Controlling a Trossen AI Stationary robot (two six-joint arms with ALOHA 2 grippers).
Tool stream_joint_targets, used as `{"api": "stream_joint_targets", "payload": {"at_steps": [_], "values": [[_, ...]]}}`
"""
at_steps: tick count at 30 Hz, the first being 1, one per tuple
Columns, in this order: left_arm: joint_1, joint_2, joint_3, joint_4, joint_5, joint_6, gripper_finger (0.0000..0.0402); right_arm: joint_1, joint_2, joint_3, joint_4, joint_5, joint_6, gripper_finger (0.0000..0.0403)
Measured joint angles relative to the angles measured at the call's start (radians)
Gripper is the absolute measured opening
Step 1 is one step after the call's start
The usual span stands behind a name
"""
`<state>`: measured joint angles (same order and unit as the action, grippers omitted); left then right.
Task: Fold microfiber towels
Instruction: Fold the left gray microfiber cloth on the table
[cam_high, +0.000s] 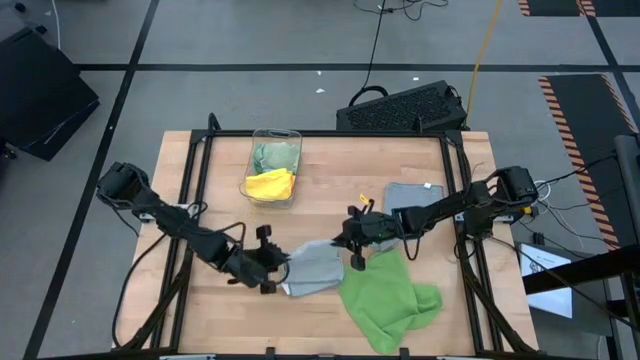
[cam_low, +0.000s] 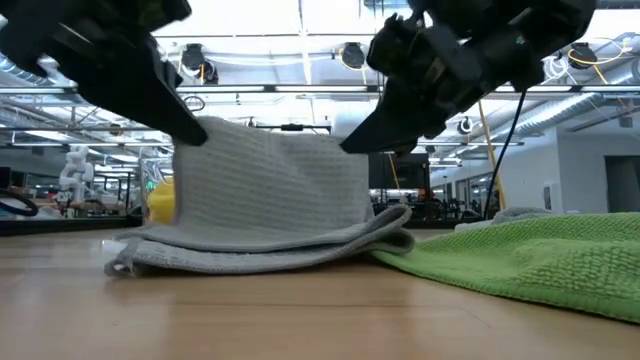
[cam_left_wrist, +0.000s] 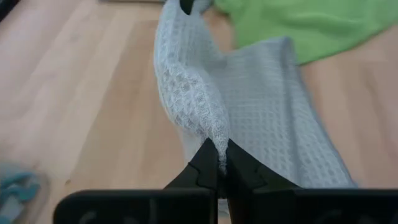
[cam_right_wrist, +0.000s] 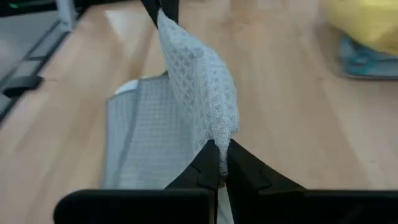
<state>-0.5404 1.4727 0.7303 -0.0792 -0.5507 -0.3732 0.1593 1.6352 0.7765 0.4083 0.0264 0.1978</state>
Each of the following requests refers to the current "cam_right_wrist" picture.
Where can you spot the light blue microfiber towel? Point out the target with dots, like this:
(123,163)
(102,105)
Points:
(367,65)

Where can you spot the white paper towel tag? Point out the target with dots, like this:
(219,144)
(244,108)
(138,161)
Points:
(126,87)

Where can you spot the gray waffle-weave towel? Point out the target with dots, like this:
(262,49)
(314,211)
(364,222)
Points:
(155,140)

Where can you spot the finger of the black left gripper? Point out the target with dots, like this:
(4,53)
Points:
(152,9)
(171,9)

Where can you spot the yellow microfiber towel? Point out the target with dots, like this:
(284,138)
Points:
(363,21)

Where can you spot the black frame bracket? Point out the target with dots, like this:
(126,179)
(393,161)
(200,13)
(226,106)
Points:
(21,86)

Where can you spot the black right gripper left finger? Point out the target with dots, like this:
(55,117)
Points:
(140,207)

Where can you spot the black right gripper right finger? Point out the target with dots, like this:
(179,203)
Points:
(295,207)

